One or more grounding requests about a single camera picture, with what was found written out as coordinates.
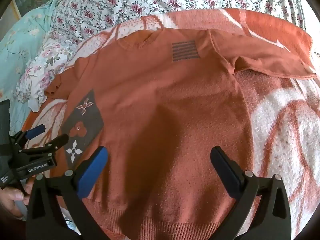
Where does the white floral bedsheet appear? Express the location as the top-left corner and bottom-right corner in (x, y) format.
(15, 0), (320, 113)

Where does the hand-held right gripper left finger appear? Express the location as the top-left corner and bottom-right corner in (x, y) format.
(26, 146), (109, 240)

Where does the orange and white blanket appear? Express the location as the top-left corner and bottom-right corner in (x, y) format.
(22, 7), (320, 240)

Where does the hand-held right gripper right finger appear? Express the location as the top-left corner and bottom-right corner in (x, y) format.
(210, 146), (292, 240)

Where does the teal floral cloth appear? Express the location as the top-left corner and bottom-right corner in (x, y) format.
(0, 0), (58, 133)

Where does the orange knit sweater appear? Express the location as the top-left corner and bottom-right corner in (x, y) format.
(44, 27), (318, 240)

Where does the person's left hand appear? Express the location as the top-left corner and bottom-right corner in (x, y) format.
(0, 180), (33, 222)

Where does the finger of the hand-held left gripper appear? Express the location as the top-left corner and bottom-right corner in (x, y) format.
(22, 133), (70, 156)
(10, 124), (46, 151)

